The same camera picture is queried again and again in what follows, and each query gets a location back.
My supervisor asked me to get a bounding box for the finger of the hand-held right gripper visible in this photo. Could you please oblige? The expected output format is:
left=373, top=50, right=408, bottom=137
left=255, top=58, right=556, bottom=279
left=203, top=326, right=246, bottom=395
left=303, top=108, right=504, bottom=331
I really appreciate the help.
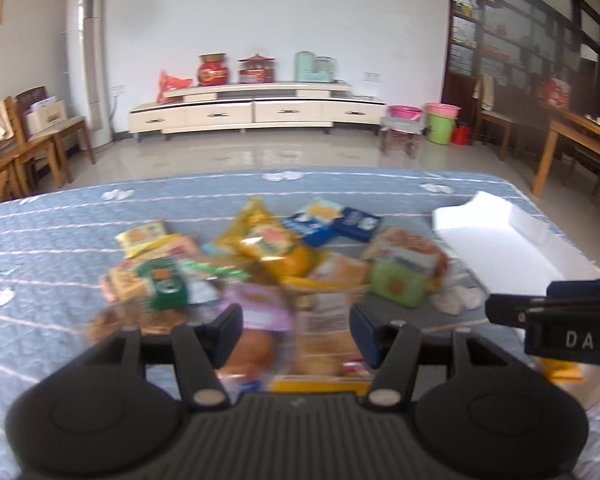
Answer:
left=546, top=278, right=600, bottom=304
left=485, top=292, right=600, bottom=331

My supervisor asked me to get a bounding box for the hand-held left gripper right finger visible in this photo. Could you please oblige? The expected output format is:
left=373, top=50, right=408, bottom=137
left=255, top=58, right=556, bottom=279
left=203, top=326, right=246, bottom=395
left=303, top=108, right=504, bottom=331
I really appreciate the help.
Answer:
left=349, top=305, right=518, bottom=409

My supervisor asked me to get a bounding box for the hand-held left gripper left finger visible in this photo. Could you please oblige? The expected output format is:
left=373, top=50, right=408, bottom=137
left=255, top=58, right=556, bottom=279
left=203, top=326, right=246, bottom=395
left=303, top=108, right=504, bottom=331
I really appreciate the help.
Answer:
left=87, top=304, right=244, bottom=411

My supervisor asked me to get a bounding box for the white cardboard box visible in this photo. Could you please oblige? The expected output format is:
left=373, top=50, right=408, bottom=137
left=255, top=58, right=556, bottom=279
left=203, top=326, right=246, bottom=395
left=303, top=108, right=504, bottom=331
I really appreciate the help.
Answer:
left=431, top=192, right=600, bottom=331

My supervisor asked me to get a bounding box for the dark green cracker packet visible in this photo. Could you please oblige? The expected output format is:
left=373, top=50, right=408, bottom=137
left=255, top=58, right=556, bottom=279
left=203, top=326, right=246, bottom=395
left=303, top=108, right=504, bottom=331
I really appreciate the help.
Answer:
left=137, top=257, right=191, bottom=311

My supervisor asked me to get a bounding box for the brown bread packet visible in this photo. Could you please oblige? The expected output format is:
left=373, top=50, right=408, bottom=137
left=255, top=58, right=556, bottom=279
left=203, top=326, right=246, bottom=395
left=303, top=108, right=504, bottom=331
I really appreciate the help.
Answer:
left=220, top=330, right=281, bottom=386

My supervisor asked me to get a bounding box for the purple snack packet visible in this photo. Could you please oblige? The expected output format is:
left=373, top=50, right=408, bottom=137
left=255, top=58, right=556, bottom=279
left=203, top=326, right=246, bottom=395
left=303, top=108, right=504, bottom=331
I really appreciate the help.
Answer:
left=220, top=282, right=293, bottom=333

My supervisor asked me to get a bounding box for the clear packet with white label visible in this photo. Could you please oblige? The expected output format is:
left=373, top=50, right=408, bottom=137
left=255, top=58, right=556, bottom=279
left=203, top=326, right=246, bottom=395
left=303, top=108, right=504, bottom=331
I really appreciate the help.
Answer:
left=295, top=292, right=353, bottom=333

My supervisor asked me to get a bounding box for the yellow snack bag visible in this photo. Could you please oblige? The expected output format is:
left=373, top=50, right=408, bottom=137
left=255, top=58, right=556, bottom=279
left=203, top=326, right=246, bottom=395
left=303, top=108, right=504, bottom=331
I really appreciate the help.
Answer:
left=215, top=197, right=321, bottom=291

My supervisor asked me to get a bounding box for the pink and orange snack packet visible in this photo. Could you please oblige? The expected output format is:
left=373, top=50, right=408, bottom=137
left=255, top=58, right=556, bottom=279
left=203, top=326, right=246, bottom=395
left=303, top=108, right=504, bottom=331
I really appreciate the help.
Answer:
left=130, top=235, right=201, bottom=263

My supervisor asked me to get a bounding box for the light green snack packet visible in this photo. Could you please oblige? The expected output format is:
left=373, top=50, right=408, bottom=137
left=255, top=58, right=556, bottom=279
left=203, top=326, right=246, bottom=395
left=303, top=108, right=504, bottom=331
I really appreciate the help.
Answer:
left=365, top=227, right=451, bottom=293

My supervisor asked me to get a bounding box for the tan snack packet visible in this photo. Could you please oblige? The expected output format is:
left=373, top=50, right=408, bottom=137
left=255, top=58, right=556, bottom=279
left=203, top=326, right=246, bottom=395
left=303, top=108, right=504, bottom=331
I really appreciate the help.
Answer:
left=100, top=265, right=148, bottom=303

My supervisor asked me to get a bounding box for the small dark blue packet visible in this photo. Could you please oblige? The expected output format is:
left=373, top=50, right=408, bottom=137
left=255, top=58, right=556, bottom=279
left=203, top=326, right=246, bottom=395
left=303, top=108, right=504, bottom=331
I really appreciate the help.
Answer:
left=332, top=207, right=383, bottom=243

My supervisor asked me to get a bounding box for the small yellow snack packet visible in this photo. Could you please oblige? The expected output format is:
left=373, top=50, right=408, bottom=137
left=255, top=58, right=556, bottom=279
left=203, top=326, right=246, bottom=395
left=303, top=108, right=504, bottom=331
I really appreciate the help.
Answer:
left=115, top=220, right=168, bottom=258

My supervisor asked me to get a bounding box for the wooden dining table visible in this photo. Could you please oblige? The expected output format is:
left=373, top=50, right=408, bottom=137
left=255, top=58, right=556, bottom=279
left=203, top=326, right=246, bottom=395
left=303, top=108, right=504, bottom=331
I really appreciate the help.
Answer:
left=532, top=110, right=600, bottom=198

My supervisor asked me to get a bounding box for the blue quilted blanket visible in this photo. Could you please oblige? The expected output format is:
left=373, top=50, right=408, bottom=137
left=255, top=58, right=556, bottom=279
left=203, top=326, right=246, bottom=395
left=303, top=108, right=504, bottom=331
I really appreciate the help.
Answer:
left=0, top=167, right=600, bottom=480

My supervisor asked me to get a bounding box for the wooden chair with towel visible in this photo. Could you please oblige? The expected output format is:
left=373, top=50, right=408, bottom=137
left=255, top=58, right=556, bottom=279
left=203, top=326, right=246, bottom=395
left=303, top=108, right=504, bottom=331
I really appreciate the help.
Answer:
left=472, top=74, right=516, bottom=161

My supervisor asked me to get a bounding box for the green plastic bucket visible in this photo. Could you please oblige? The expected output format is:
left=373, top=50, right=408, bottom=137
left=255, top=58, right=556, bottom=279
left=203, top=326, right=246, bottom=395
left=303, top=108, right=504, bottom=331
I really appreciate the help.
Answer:
left=425, top=112, right=456, bottom=146

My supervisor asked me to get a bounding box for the red gift bag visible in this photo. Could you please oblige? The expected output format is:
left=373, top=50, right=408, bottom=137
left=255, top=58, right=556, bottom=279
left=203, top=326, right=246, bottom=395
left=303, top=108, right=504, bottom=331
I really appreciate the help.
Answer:
left=537, top=79, right=573, bottom=111

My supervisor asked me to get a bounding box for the small stool with cloth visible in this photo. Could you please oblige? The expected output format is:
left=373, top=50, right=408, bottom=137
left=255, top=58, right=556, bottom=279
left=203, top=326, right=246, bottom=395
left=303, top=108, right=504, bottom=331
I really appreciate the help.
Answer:
left=380, top=116, right=423, bottom=157

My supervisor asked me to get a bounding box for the cream towel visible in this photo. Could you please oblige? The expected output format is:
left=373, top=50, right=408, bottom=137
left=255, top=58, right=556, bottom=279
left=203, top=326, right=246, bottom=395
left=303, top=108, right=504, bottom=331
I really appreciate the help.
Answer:
left=472, top=74, right=496, bottom=111

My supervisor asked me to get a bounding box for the cream TV cabinet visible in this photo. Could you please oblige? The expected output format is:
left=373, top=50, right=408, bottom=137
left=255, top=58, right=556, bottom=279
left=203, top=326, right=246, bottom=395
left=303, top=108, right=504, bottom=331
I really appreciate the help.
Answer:
left=127, top=80, right=387, bottom=143

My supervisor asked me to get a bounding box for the red plastic bag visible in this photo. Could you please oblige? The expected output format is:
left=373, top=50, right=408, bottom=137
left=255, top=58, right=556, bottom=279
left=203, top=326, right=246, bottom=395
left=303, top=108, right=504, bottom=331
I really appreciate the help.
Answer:
left=156, top=70, right=193, bottom=103

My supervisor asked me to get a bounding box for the red round jar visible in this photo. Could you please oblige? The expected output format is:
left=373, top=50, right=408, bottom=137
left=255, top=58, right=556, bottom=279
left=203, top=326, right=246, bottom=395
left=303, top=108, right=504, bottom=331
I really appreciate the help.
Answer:
left=197, top=53, right=229, bottom=86

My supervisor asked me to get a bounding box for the red gift box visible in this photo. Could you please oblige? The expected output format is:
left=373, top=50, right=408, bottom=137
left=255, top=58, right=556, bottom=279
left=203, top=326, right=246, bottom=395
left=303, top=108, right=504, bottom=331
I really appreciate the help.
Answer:
left=237, top=53, right=277, bottom=84

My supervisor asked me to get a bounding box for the dark wooden shelf unit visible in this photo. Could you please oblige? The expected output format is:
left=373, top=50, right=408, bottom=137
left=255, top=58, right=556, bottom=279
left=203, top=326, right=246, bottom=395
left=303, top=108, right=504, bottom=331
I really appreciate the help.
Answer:
left=442, top=0, right=600, bottom=111

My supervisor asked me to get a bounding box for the pale green blender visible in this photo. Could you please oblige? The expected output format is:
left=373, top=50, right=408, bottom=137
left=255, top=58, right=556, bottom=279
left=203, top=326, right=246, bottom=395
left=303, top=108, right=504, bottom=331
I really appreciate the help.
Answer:
left=314, top=56, right=337, bottom=82

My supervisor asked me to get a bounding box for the mint green kitchen appliance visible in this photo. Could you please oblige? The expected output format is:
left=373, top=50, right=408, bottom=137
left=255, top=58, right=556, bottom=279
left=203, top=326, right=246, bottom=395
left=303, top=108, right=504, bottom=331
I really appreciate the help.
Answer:
left=294, top=51, right=317, bottom=82

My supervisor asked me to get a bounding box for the white carton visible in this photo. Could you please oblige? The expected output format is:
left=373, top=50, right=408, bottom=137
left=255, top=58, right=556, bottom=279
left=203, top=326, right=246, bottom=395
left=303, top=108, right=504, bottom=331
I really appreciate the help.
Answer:
left=25, top=96, right=68, bottom=136

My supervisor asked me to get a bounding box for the white tower air conditioner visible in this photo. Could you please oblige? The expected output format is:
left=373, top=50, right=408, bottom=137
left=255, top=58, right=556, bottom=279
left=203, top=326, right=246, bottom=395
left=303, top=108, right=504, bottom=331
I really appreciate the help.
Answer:
left=65, top=0, right=113, bottom=148

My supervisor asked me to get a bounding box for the pink towel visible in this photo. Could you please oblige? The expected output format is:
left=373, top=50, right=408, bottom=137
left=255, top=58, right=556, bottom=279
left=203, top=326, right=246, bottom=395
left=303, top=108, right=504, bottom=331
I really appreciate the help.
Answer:
left=0, top=100, right=15, bottom=142

